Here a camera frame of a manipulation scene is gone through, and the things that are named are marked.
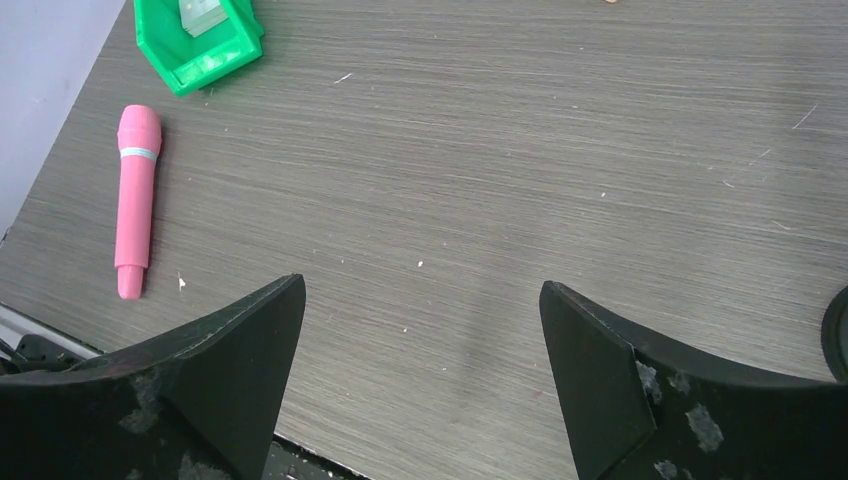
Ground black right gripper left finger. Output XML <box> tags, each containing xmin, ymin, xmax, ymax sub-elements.
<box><xmin>1</xmin><ymin>274</ymin><xmax>306</xmax><ymax>479</ymax></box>

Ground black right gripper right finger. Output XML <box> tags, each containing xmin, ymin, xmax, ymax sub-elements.
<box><xmin>539</xmin><ymin>281</ymin><xmax>847</xmax><ymax>479</ymax></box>

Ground pink toy microphone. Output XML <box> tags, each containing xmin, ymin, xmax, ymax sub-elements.
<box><xmin>114</xmin><ymin>105</ymin><xmax>162</xmax><ymax>300</ymax></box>

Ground green plastic bin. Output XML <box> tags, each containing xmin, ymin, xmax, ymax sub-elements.
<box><xmin>133</xmin><ymin>1</ymin><xmax>264</xmax><ymax>96</ymax></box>

